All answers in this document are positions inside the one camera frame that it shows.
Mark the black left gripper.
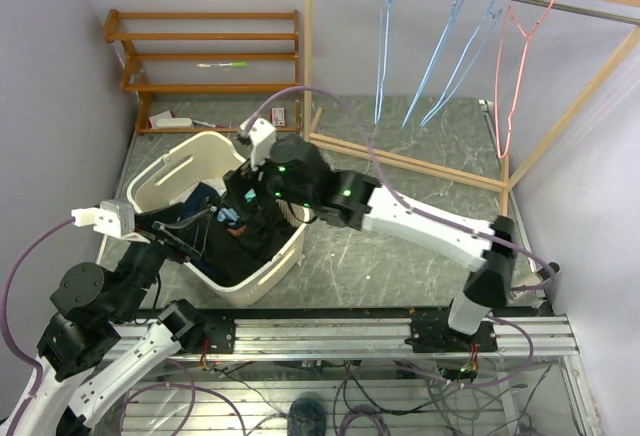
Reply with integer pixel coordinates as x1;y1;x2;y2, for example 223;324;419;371
112;200;211;319

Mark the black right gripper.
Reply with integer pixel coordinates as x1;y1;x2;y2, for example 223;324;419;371
222;143;316;221

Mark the black t shirt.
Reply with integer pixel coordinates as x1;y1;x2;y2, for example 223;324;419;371
144;183;301;282

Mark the blue hanger of black shirt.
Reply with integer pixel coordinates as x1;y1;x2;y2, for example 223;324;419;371
374;0;393;125

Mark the blue hanger of teal shirt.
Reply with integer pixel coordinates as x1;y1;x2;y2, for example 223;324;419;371
401;0;464;129

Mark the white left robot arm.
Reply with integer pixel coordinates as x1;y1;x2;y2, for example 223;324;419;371
1;200;213;435

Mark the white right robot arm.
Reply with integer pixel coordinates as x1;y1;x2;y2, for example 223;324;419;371
223;135;524;352

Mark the navy blue garment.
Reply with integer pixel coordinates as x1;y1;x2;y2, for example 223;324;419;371
180;182;222;220

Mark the cream plastic laundry basket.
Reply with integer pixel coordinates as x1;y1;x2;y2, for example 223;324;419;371
126;131;310;308

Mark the red white small box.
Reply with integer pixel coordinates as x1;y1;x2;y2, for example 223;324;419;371
270;107;286;127

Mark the pink white pen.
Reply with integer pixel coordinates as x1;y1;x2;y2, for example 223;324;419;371
192;119;230;130

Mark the brown wooden shoe rack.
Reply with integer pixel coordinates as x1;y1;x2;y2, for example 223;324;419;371
102;9;302;135

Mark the green white pen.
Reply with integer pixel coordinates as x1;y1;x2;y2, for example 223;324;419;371
196;61;248;69

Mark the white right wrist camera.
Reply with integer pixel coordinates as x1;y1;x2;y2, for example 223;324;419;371
240;118;276;171

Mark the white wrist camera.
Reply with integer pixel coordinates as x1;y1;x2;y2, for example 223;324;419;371
240;118;276;171
71;200;150;244

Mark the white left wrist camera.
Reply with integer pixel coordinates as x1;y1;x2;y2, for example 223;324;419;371
71;200;150;244

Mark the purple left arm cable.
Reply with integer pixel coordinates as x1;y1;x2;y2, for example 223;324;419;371
2;218;76;407

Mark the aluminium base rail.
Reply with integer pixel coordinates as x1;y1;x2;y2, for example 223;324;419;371
207;311;579;361

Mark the pink wire hanger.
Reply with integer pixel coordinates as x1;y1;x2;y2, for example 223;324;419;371
493;0;561;159

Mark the empty blue wire hanger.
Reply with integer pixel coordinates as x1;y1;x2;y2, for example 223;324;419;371
420;0;503;127

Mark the wooden clothes rack frame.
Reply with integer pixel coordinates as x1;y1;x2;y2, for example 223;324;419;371
302;0;640;202

